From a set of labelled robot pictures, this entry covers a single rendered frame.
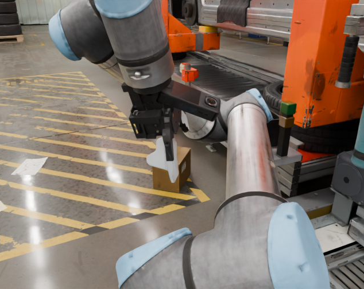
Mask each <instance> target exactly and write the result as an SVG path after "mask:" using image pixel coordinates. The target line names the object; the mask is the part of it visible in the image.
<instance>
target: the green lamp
mask: <svg viewBox="0 0 364 289"><path fill-rule="evenodd" d="M296 106H297V104H296V103H294V102H292V101H283V102H281V109H280V112H281V113H283V114H285V115H293V114H295V113H296Z"/></svg>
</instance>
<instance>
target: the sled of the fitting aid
mask: <svg viewBox="0 0 364 289"><path fill-rule="evenodd" d="M347 234H348V235H349V236H350V237H352V238H353V239H354V240H355V241H357V242H358V243H360V244H361V245H362V246H364V219H362V218H361V217H356V218H352V219H351V220H350V223H349V226H348V231H347Z"/></svg>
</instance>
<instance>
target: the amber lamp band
mask: <svg viewBox="0 0 364 289"><path fill-rule="evenodd" d="M294 121H295V117H290V118H286V117H284V116H282V115H280V118H279V123H278V125H279V126H281V127H283V128H291V127H293V125H294Z"/></svg>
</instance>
